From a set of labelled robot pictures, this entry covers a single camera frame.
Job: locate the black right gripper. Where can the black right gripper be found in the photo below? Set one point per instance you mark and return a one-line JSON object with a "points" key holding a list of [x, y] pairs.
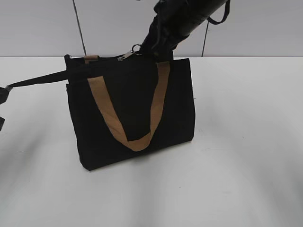
{"points": [[168, 28]]}

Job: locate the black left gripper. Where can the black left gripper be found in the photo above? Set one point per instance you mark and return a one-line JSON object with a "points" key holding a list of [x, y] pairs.
{"points": [[50, 78]]}

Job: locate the silver zipper pull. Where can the silver zipper pull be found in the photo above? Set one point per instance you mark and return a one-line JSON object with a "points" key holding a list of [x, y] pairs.
{"points": [[135, 50]]}

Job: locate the black canvas tote bag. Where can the black canvas tote bag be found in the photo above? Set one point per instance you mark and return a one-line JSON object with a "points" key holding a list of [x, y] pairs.
{"points": [[124, 109]]}

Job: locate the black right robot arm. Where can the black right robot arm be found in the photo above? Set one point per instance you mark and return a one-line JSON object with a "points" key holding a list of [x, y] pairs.
{"points": [[213, 11]]}

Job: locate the tan rear bag handle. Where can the tan rear bag handle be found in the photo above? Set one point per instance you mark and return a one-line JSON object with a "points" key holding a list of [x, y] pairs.
{"points": [[90, 58]]}

